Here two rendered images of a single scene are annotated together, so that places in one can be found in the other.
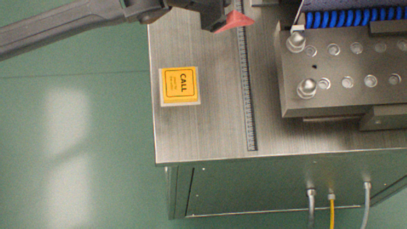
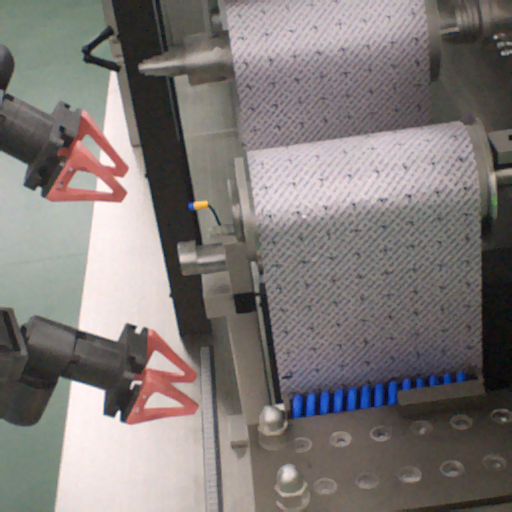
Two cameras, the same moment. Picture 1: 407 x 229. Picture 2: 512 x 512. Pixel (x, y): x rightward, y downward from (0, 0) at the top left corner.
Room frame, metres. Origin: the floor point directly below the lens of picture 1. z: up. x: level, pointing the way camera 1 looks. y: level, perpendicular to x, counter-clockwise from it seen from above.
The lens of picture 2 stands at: (-0.27, -0.37, 1.81)
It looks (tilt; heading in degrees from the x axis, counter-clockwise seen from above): 32 degrees down; 15
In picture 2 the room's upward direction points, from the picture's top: 8 degrees counter-clockwise
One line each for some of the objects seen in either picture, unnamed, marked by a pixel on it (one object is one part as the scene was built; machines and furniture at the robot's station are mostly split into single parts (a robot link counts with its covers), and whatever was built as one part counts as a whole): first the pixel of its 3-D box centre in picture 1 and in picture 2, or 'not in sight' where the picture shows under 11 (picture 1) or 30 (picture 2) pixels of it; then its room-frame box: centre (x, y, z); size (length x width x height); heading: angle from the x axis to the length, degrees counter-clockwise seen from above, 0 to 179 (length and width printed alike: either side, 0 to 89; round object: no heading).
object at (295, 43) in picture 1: (297, 39); (272, 423); (0.57, -0.15, 1.05); 0.04 x 0.04 x 0.04
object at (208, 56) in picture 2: not in sight; (209, 58); (0.94, -0.04, 1.33); 0.06 x 0.06 x 0.06; 14
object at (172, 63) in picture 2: not in sight; (162, 65); (0.92, 0.02, 1.33); 0.06 x 0.03 x 0.03; 104
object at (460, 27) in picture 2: not in sight; (456, 22); (1.01, -0.34, 1.33); 0.07 x 0.07 x 0.07; 14
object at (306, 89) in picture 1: (307, 86); (290, 483); (0.48, -0.18, 1.05); 0.04 x 0.04 x 0.04
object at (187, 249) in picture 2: not in sight; (188, 257); (0.71, -0.04, 1.18); 0.04 x 0.02 x 0.04; 14
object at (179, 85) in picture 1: (179, 85); not in sight; (0.49, 0.06, 0.91); 0.07 x 0.07 x 0.02; 14
